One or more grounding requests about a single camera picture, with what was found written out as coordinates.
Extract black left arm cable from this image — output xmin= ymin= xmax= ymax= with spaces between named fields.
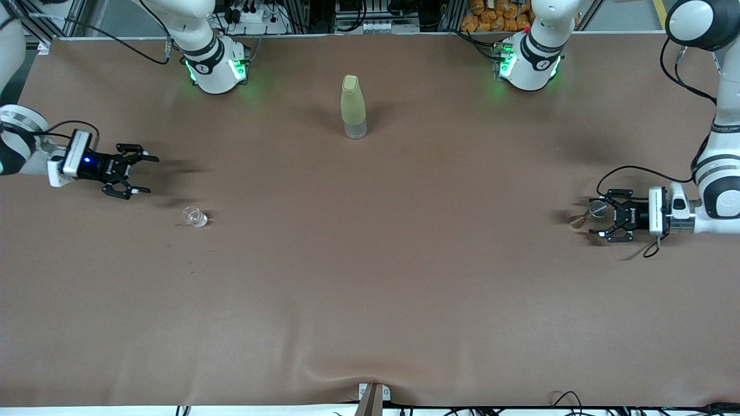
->
xmin=595 ymin=38 xmax=720 ymax=259

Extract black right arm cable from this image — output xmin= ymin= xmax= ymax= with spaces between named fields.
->
xmin=35 ymin=14 xmax=172 ymax=142

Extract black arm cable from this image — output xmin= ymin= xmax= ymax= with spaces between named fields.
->
xmin=35 ymin=14 xmax=172 ymax=142
xmin=595 ymin=38 xmax=720 ymax=259

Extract orange snack bags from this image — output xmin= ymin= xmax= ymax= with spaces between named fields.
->
xmin=461 ymin=0 xmax=532 ymax=32

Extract aluminium frame rail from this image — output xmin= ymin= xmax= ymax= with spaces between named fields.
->
xmin=12 ymin=0 xmax=87 ymax=47

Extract white power strip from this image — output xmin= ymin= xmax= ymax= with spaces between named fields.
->
xmin=228 ymin=5 xmax=290 ymax=35

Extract black cable loop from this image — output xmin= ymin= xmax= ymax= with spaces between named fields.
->
xmin=549 ymin=391 xmax=584 ymax=416

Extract clear glass beaker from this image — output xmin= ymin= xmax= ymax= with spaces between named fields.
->
xmin=183 ymin=205 xmax=209 ymax=229

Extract green sleeved glass bottle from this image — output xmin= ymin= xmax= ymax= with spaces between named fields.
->
xmin=341 ymin=74 xmax=368 ymax=140

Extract grey metal table bracket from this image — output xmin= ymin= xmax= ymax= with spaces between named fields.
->
xmin=356 ymin=382 xmax=391 ymax=416

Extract steel double jigger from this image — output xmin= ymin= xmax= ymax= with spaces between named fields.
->
xmin=568 ymin=199 xmax=609 ymax=229

